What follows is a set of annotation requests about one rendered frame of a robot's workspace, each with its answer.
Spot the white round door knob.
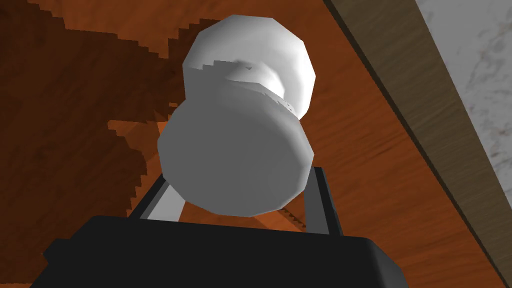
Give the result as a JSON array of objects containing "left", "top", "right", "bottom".
[{"left": 156, "top": 14, "right": 317, "bottom": 218}]

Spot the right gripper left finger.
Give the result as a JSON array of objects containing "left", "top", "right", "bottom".
[{"left": 127, "top": 173, "right": 187, "bottom": 223}]

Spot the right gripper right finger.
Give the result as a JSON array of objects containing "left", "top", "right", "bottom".
[{"left": 303, "top": 165, "right": 345, "bottom": 237}]

